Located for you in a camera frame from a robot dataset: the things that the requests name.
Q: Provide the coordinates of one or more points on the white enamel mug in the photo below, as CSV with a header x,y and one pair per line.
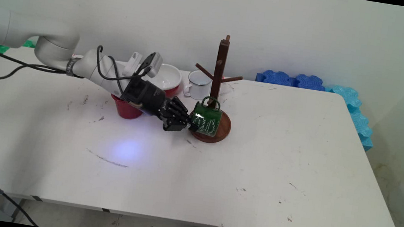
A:
x,y
199,86

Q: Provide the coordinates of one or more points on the red and white bowl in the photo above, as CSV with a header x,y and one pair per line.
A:
x,y
170,76

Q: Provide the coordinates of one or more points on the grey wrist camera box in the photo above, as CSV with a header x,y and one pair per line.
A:
x,y
150,63

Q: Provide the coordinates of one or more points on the white table leg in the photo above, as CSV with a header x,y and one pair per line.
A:
x,y
12,207

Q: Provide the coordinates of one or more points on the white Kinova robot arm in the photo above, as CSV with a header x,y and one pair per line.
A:
x,y
55,45

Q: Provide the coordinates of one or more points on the wooden mug tree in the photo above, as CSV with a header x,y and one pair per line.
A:
x,y
220,65

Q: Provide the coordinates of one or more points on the light blue foam mat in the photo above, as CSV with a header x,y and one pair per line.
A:
x,y
357,116

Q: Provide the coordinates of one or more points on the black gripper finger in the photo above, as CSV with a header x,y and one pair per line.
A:
x,y
179,106
179,125

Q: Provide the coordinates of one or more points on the dark blue foam mat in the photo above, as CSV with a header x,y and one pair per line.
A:
x,y
292,79

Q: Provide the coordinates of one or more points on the red mug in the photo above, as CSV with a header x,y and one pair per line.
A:
x,y
126,109

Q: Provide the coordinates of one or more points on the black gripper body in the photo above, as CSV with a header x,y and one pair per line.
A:
x,y
147,96

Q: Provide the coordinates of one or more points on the green printed mug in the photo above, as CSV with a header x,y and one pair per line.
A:
x,y
207,120

